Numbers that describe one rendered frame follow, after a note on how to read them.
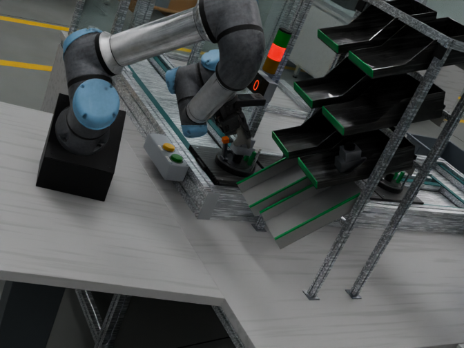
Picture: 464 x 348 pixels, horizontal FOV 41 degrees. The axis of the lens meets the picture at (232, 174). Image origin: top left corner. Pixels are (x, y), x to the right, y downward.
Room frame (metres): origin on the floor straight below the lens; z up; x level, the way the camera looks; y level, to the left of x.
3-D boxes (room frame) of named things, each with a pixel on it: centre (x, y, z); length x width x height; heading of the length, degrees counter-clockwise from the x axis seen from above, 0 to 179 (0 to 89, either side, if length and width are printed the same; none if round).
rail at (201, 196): (2.08, 0.29, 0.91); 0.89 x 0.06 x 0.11; 38
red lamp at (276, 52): (2.18, 0.03, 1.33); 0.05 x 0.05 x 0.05
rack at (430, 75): (1.74, -0.32, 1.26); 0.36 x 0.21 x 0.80; 38
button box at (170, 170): (1.89, 0.23, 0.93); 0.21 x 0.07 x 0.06; 38
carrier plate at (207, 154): (1.96, 0.00, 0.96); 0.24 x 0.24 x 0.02; 38
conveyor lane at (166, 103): (2.21, 0.17, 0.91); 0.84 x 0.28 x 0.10; 38
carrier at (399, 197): (2.41, -0.59, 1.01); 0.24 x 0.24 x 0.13; 38
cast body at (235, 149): (1.96, 0.00, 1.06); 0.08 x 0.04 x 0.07; 128
